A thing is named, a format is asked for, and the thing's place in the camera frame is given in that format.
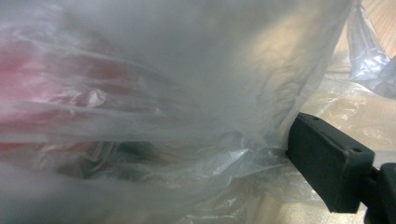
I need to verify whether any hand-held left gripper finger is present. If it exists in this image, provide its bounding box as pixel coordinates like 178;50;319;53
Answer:
286;112;376;215

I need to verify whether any clear plastic bin bag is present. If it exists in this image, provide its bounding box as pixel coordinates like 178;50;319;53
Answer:
0;0;396;224

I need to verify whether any red and white plastic bag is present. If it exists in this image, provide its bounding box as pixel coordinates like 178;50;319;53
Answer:
0;36;176;153

